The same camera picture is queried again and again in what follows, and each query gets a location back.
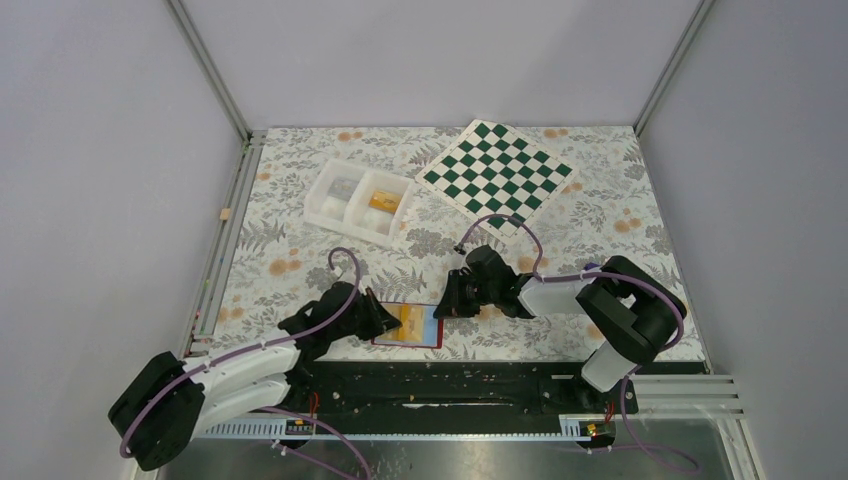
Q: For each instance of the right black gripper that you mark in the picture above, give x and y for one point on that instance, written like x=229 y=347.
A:
x=453 y=303

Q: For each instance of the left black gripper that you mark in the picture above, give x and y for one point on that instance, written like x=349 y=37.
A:
x=380 y=319

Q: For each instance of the orange card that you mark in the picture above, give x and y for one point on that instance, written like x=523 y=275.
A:
x=413 y=319

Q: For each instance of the red leather card holder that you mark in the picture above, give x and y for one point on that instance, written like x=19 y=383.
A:
x=433 y=333

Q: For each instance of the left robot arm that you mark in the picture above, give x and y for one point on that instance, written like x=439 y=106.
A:
x=171 y=401

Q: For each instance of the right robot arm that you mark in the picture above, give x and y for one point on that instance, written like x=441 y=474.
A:
x=637 y=316

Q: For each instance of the orange card box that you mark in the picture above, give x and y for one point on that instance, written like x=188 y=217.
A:
x=385 y=201

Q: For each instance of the green white chessboard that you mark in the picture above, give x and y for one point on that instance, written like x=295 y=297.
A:
x=493 y=168

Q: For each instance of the white plastic divided tray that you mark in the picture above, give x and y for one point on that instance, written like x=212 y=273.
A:
x=355 y=218

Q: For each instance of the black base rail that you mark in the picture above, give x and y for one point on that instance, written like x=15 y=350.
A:
x=452 y=398

